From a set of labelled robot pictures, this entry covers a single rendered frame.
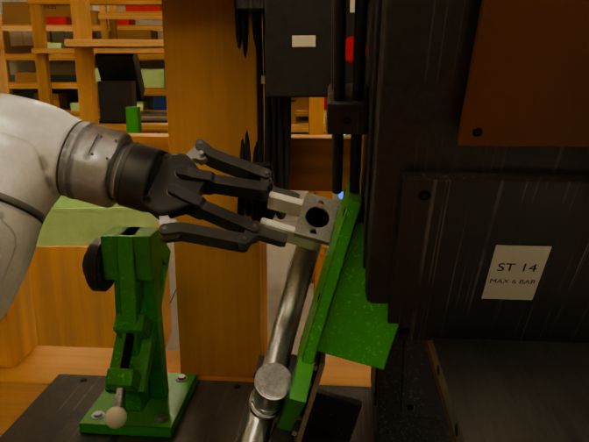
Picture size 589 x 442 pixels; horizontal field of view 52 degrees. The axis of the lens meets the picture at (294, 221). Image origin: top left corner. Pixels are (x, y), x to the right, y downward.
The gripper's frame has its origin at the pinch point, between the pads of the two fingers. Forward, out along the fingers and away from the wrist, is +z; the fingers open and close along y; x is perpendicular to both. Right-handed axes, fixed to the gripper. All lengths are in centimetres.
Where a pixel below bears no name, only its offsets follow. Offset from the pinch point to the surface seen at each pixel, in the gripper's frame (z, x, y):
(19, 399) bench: -34, 41, -22
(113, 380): -17.4, 22.0, -18.4
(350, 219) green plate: 5.1, -12.8, -5.3
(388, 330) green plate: 11.9, -5.0, -11.6
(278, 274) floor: -6, 323, 134
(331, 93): 0.4, -20.7, 1.5
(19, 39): -536, 729, 590
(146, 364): -14.4, 24.3, -14.7
